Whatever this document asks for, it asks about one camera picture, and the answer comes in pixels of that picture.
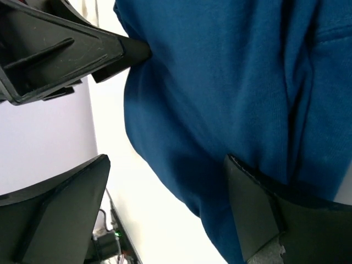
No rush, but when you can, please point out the blue t shirt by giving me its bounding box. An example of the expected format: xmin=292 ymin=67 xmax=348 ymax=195
xmin=114 ymin=1 xmax=351 ymax=263

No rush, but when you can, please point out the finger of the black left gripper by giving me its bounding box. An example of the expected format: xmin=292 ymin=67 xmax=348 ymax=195
xmin=1 ymin=0 xmax=151 ymax=106

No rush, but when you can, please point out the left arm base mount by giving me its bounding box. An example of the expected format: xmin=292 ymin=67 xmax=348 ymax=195
xmin=84 ymin=190 xmax=142 ymax=263

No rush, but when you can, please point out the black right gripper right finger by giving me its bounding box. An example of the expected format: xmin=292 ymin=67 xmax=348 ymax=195
xmin=224 ymin=155 xmax=351 ymax=263

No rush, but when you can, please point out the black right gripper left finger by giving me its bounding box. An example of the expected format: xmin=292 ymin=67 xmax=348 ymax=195
xmin=1 ymin=155 xmax=111 ymax=263

